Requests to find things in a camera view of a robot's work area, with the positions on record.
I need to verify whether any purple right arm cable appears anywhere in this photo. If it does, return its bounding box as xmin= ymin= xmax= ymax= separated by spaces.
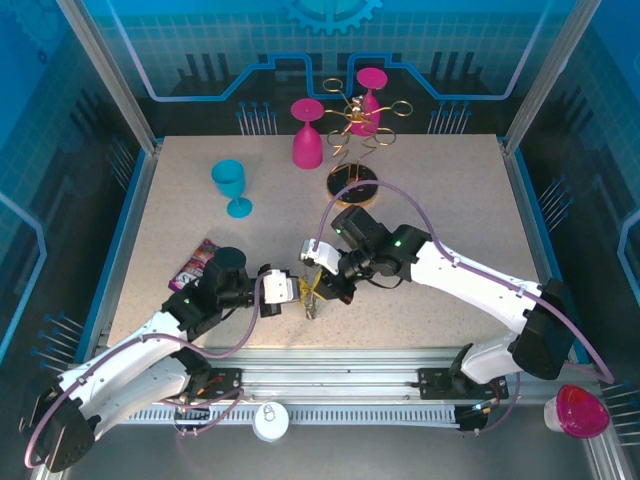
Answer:
xmin=313 ymin=179 xmax=615 ymax=437

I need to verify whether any white slotted cable duct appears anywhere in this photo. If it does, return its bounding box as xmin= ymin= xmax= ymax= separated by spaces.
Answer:
xmin=119 ymin=403 xmax=462 ymax=427

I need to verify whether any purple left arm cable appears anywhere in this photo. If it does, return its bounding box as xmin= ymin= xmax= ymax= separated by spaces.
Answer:
xmin=23 ymin=277 xmax=265 ymax=471

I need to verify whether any cyan plastic goblet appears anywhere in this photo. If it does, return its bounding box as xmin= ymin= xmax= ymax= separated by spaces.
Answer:
xmin=210 ymin=158 xmax=254 ymax=220

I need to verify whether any white cup with pink lid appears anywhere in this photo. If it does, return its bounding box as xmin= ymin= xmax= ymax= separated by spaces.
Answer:
xmin=543 ymin=383 xmax=611 ymax=440

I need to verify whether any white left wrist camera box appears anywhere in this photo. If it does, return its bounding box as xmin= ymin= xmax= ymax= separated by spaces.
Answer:
xmin=260 ymin=268 xmax=297 ymax=305

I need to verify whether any aluminium frame post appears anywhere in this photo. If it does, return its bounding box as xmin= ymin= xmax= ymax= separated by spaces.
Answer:
xmin=54 ymin=0 xmax=164 ymax=154
xmin=501 ymin=0 xmax=601 ymax=156

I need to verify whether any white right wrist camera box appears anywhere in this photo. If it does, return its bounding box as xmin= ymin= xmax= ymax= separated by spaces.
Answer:
xmin=298 ymin=239 xmax=342 ymax=276

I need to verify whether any gold wire glass rack stand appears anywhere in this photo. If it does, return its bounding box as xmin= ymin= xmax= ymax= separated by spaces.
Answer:
xmin=321 ymin=77 xmax=414 ymax=207

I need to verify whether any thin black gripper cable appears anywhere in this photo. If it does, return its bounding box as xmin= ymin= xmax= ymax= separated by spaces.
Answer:
xmin=367 ymin=275 xmax=404 ymax=292

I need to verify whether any purple snack packet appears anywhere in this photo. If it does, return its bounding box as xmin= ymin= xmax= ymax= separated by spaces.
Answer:
xmin=168 ymin=238 xmax=222 ymax=293

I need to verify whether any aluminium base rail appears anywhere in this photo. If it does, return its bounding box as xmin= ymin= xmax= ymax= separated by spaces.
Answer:
xmin=107 ymin=347 xmax=551 ymax=407

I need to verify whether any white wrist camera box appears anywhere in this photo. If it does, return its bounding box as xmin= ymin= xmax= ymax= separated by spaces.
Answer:
xmin=298 ymin=239 xmax=342 ymax=276
xmin=260 ymin=268 xmax=297 ymax=305

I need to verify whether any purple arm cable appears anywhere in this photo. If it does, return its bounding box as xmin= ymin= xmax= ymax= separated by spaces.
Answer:
xmin=23 ymin=277 xmax=265 ymax=471
xmin=313 ymin=179 xmax=615 ymax=437

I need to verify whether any white round lid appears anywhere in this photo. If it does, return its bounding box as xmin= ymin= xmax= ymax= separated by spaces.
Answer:
xmin=252 ymin=401 xmax=291 ymax=444

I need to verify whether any pink plastic goblet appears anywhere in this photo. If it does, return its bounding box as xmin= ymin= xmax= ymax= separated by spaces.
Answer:
xmin=291 ymin=98 xmax=325 ymax=171
xmin=348 ymin=67 xmax=389 ymax=138

